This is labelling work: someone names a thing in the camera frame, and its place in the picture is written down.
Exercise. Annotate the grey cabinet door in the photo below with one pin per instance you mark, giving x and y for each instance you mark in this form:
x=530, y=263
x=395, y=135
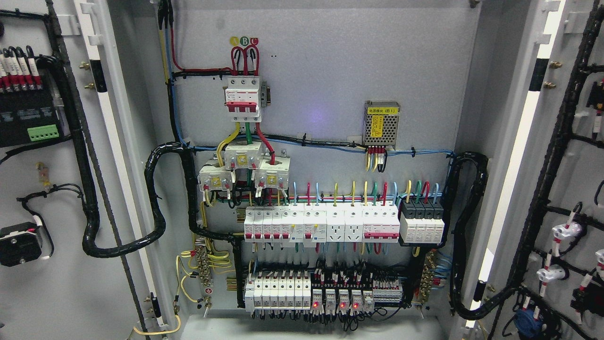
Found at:
x=534, y=247
x=69, y=296

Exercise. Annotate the grey electrical cabinet body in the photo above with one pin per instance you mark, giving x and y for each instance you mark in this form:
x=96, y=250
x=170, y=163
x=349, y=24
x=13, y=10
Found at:
x=461, y=75

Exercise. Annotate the white current transformers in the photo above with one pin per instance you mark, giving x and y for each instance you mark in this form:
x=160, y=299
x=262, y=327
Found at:
x=245, y=162

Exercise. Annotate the white socket breaker row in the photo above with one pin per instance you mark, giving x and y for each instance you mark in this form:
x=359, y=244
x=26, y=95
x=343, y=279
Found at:
x=322, y=222

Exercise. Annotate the red white main breaker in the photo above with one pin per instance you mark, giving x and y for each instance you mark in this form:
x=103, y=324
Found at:
x=245, y=98

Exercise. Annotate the metal mesh power supply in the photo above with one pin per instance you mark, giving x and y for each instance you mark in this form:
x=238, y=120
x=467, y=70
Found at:
x=381, y=123

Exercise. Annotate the white lower breaker row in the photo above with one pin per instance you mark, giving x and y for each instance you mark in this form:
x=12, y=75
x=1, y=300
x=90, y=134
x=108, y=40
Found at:
x=278, y=291

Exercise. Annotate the relay terminal block row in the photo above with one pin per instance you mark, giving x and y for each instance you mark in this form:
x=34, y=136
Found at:
x=353, y=291

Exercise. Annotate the black white surge protector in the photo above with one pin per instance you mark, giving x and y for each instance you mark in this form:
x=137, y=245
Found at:
x=422, y=223

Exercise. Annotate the black digital power meter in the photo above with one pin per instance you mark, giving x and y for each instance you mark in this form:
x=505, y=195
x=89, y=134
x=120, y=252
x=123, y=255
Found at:
x=30, y=116

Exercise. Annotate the white rotary selector switch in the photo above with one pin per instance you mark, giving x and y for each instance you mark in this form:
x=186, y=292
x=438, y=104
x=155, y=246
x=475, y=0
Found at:
x=20, y=243

